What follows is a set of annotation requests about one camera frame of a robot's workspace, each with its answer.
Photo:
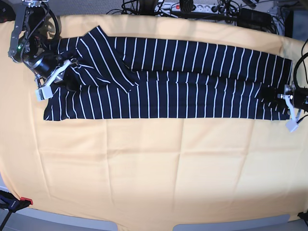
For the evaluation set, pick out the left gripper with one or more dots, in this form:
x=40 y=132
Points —
x=300 y=97

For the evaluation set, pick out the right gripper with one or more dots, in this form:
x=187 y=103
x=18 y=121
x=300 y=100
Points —
x=45 y=64

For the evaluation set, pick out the navy white striped T-shirt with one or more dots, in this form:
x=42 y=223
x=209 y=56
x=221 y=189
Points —
x=123 y=77

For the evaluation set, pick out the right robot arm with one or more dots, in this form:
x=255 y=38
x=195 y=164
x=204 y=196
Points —
x=32 y=47

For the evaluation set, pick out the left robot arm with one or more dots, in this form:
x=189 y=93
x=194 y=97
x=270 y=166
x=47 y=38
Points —
x=299 y=75

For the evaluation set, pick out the yellow table cloth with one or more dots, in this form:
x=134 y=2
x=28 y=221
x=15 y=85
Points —
x=146 y=173

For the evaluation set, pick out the white power strip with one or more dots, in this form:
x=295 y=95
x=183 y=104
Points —
x=189 y=7

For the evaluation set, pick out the black clamp right corner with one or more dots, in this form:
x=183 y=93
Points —
x=303 y=216

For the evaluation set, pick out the blue clamp red tip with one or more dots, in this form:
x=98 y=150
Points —
x=12 y=204

